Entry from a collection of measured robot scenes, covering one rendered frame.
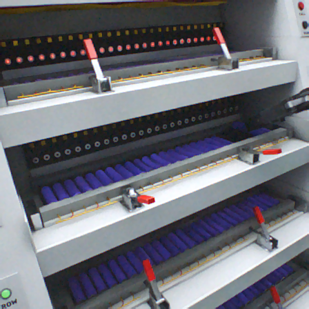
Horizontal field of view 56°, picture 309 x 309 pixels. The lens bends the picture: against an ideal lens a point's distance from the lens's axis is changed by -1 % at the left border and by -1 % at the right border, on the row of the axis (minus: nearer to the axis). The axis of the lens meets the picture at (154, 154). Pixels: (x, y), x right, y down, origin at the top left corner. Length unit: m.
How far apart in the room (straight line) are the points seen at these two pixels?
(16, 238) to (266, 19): 0.68
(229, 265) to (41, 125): 0.43
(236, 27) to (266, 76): 0.23
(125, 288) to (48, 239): 0.18
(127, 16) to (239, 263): 0.59
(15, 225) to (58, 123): 0.15
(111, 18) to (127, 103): 0.30
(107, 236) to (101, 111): 0.19
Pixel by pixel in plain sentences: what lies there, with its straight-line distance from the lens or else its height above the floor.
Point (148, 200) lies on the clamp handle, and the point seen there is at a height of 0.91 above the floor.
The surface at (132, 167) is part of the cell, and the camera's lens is 0.57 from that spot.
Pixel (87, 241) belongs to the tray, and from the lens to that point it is 0.45.
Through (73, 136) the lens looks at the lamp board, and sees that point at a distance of 0.59.
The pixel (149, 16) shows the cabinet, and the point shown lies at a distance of 0.77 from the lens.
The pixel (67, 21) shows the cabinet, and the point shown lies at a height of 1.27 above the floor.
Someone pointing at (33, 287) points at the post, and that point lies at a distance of 0.45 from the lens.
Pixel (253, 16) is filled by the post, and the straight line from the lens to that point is 0.81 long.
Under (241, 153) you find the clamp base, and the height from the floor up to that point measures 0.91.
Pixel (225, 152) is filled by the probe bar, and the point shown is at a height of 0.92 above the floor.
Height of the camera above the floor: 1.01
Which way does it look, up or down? 6 degrees down
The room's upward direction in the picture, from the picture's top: 14 degrees counter-clockwise
